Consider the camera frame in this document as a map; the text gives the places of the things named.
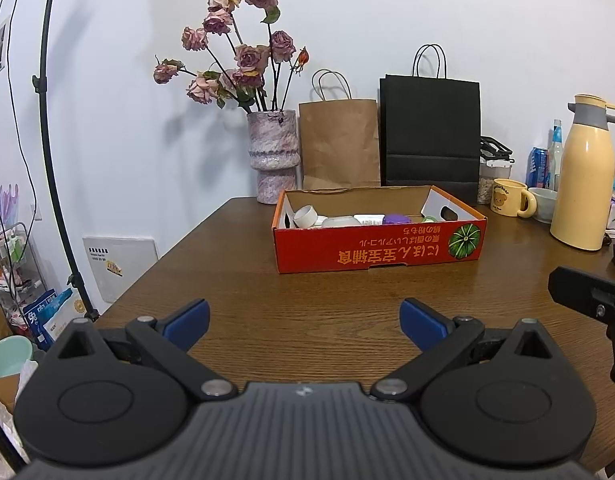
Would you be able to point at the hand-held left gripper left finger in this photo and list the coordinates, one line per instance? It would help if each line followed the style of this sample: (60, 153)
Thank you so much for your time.
(187, 322)

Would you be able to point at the mottled purple ceramic vase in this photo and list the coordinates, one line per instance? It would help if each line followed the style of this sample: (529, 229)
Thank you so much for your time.
(275, 150)

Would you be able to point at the pale grey cup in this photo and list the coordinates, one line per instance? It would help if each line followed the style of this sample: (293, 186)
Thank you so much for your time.
(542, 205)

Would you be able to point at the white plastic bottle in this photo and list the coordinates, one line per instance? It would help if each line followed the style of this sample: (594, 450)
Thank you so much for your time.
(370, 219)

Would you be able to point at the clear bottle with blue cap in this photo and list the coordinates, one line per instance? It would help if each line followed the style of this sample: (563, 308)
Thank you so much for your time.
(555, 155)

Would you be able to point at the purple flower decoration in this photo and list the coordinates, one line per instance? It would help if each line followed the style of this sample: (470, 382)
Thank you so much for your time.
(2, 200)

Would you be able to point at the white packet with gold seal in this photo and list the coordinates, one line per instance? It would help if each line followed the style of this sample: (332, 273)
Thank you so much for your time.
(77, 305)

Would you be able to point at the white round container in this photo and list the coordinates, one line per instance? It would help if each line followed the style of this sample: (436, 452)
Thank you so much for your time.
(340, 222)

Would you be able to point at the blue drink can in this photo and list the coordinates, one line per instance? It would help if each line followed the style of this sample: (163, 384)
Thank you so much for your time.
(536, 167)

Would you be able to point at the orange cardboard box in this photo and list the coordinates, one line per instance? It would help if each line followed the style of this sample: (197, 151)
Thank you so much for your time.
(377, 252)

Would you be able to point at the white flat box on floor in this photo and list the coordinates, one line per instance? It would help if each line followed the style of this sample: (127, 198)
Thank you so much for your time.
(122, 265)

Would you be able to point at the clear container with black lid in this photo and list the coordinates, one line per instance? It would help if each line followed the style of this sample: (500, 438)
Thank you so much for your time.
(487, 185)

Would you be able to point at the blue and white packet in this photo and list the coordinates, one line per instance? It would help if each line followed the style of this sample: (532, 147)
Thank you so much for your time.
(45, 320)

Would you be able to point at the pale green bin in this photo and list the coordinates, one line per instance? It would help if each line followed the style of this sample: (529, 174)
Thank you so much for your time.
(7, 357)

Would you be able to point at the yellow bear mug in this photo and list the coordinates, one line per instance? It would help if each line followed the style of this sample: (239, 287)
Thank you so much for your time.
(507, 197)

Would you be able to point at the brown paper bag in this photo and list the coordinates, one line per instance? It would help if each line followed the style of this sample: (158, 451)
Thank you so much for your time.
(337, 145)

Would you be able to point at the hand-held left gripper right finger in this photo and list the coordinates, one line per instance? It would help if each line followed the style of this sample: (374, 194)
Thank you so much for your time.
(420, 322)

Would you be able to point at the purple round jar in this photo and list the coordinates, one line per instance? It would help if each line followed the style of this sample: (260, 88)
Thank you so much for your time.
(395, 219)

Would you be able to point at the green plastic bottle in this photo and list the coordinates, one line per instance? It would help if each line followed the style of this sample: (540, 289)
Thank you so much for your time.
(429, 218)

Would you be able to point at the dried pink rose bouquet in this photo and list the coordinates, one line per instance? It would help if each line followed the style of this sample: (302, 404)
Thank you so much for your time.
(247, 57)

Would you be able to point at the yellow thermos jug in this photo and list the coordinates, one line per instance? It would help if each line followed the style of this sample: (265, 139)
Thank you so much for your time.
(585, 185)

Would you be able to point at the white wall socket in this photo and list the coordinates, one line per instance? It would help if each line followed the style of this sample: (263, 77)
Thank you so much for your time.
(37, 212)

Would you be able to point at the black paper bag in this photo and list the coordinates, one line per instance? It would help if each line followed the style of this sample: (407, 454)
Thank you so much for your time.
(427, 135)

